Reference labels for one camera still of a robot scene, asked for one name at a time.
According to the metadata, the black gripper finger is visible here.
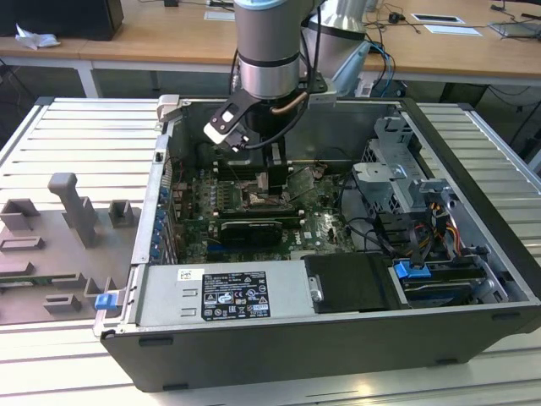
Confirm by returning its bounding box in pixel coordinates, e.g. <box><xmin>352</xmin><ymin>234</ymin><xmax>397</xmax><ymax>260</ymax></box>
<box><xmin>264</xmin><ymin>142</ymin><xmax>290</xmax><ymax>200</ymax></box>

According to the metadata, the CPU socket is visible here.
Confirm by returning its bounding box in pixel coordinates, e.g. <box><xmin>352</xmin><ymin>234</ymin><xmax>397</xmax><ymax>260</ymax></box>
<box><xmin>230</xmin><ymin>179</ymin><xmax>297</xmax><ymax>212</ymax></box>

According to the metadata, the black RAM slot row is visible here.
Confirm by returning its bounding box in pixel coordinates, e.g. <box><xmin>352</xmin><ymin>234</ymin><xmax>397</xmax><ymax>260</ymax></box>
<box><xmin>216</xmin><ymin>160</ymin><xmax>295</xmax><ymax>181</ymax></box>
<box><xmin>215</xmin><ymin>207</ymin><xmax>306</xmax><ymax>222</ymax></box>

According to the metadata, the thin metal locking lever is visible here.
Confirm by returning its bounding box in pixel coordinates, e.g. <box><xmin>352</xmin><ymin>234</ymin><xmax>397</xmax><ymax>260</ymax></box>
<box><xmin>227</xmin><ymin>158</ymin><xmax>244</xmax><ymax>188</ymax></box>

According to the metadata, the black graphics card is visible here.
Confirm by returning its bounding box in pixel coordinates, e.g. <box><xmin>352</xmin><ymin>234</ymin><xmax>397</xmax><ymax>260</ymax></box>
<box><xmin>219</xmin><ymin>218</ymin><xmax>282</xmax><ymax>247</ymax></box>

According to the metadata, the green motherboard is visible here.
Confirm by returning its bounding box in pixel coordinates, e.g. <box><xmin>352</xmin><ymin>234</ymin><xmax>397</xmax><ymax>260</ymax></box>
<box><xmin>168</xmin><ymin>160</ymin><xmax>373</xmax><ymax>263</ymax></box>

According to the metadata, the black cylindrical board part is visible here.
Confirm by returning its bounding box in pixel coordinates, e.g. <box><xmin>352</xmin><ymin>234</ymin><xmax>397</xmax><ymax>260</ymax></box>
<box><xmin>195</xmin><ymin>142</ymin><xmax>217</xmax><ymax>165</ymax></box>

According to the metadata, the silver metal drive cage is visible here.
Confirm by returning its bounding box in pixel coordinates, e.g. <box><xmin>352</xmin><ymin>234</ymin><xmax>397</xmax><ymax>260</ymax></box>
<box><xmin>350</xmin><ymin>116</ymin><xmax>458</xmax><ymax>217</ymax></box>

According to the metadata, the black plastic shroud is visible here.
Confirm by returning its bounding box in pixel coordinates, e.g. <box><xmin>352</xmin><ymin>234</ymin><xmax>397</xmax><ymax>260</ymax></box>
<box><xmin>303</xmin><ymin>253</ymin><xmax>401</xmax><ymax>315</ymax></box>

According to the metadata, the blue card retainer strip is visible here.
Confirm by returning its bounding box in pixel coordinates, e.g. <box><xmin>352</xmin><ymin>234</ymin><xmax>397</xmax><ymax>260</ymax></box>
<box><xmin>152</xmin><ymin>188</ymin><xmax>169</xmax><ymax>260</ymax></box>

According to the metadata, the hard disk in blue carrier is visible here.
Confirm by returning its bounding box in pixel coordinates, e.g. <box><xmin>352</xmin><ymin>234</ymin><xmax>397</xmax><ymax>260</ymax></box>
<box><xmin>391</xmin><ymin>259</ymin><xmax>486</xmax><ymax>309</ymax></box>

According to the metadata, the grey power supply unit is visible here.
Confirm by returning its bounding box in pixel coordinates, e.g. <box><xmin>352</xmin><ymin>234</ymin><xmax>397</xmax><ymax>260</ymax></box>
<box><xmin>137</xmin><ymin>260</ymin><xmax>317</xmax><ymax>327</ymax></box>

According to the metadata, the black open PC case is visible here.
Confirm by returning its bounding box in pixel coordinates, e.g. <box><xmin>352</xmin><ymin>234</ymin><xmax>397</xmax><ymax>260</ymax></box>
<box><xmin>93</xmin><ymin>93</ymin><xmax>541</xmax><ymax>392</ymax></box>

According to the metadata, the white paper sheet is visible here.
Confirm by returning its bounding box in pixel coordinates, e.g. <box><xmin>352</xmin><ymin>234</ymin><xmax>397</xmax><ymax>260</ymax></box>
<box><xmin>424</xmin><ymin>24</ymin><xmax>482</xmax><ymax>37</ymax></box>

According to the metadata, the blue plastic latch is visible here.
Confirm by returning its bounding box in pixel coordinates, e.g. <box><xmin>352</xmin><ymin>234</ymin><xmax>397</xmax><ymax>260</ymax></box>
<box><xmin>96</xmin><ymin>293</ymin><xmax>118</xmax><ymax>313</ymax></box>

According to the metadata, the black box on desk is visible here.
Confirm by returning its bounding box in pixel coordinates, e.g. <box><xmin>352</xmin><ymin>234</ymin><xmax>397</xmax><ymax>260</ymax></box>
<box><xmin>0</xmin><ymin>0</ymin><xmax>124</xmax><ymax>42</ymax></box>

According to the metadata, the grey parts rack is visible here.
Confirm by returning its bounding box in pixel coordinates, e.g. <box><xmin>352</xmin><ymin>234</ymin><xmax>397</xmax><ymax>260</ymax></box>
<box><xmin>0</xmin><ymin>171</ymin><xmax>143</xmax><ymax>326</ymax></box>

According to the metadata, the crumpled white paper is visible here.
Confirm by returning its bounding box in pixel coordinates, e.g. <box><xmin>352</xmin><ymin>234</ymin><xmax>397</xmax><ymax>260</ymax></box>
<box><xmin>14</xmin><ymin>23</ymin><xmax>61</xmax><ymax>51</ymax></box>

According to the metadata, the clear glass tray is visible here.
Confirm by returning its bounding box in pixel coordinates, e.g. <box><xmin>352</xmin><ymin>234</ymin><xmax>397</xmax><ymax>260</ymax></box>
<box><xmin>489</xmin><ymin>19</ymin><xmax>541</xmax><ymax>42</ymax></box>

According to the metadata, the black camera cable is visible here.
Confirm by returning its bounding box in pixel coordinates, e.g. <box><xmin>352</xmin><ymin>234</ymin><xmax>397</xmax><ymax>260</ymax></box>
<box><xmin>243</xmin><ymin>23</ymin><xmax>326</xmax><ymax>151</ymax></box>

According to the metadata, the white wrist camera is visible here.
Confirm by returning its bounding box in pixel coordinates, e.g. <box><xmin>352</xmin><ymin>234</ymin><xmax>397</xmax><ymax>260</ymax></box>
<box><xmin>202</xmin><ymin>97</ymin><xmax>251</xmax><ymax>152</ymax></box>

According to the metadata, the black internal cable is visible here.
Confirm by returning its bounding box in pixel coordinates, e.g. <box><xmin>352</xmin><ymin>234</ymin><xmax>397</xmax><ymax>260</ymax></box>
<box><xmin>341</xmin><ymin>215</ymin><xmax>424</xmax><ymax>272</ymax></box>

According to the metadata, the blue cable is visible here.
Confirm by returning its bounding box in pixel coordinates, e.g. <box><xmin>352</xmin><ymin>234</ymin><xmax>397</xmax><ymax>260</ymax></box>
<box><xmin>369</xmin><ymin>41</ymin><xmax>397</xmax><ymax>101</ymax></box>

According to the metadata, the coloured wire bundle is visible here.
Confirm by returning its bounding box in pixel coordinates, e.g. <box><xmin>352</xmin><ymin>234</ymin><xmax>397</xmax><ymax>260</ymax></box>
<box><xmin>413</xmin><ymin>201</ymin><xmax>462</xmax><ymax>255</ymax></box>

